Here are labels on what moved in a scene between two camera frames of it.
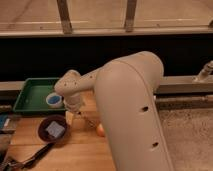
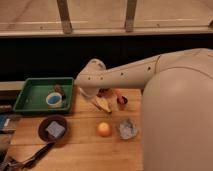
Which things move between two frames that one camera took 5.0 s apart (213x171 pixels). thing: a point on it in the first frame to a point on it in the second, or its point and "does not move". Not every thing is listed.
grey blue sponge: x=55 y=129 does not move
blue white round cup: x=55 y=100 does not move
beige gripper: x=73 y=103 to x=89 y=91
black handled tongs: x=14 y=164 does not move
